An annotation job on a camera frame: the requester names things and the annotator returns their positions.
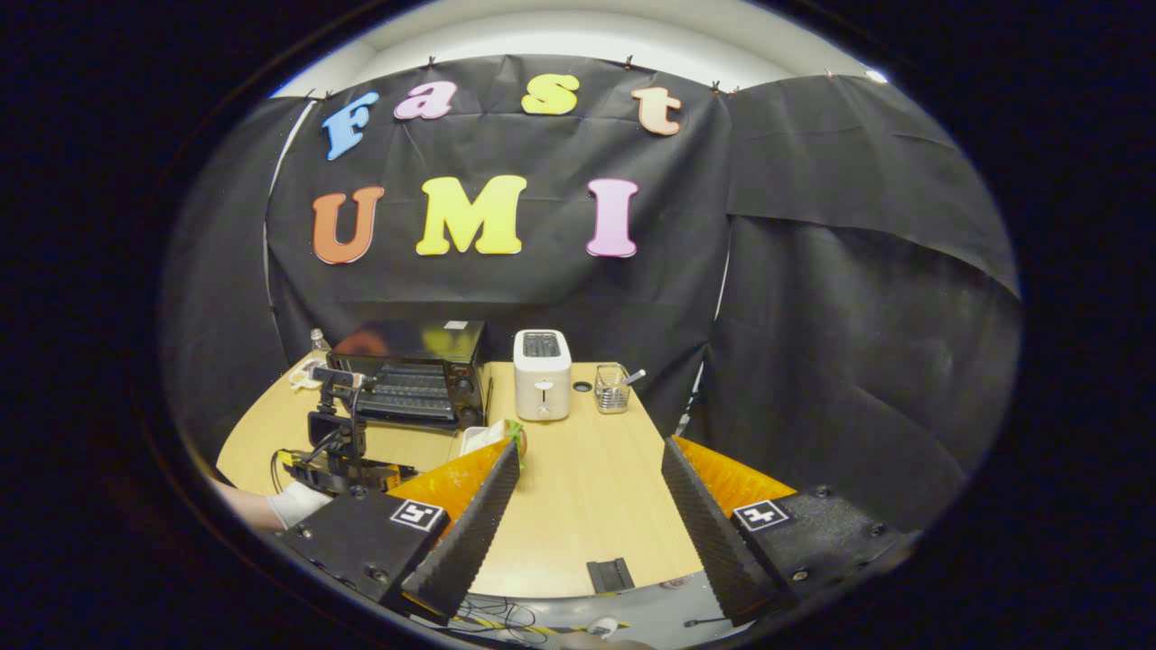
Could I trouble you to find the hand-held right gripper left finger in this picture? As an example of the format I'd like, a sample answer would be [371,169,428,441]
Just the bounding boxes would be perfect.
[275,440,523,624]

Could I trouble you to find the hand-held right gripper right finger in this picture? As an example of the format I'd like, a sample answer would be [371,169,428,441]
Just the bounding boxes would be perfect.
[661,436,918,627]

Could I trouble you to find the black electric oven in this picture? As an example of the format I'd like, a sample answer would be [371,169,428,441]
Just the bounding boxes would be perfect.
[327,319,493,431]

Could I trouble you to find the white rectangular tray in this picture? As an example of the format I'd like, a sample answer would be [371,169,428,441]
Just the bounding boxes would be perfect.
[459,422,508,457]

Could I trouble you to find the sandwich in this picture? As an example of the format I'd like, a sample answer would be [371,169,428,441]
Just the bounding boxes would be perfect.
[492,418,529,461]

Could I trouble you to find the black table edge clamp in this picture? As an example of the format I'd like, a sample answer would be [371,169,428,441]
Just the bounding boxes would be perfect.
[587,558,636,594]

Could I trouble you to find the white toaster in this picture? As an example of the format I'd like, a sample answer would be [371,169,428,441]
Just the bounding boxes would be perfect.
[513,329,573,423]

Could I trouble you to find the black backdrop cloth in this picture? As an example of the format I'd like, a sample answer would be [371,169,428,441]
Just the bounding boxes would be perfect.
[163,54,1021,534]

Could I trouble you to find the tangle of black cables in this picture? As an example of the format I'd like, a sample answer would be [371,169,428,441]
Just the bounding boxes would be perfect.
[452,596,547,644]

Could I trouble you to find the wire mesh basket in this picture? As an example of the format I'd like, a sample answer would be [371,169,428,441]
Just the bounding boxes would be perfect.
[594,363,631,414]

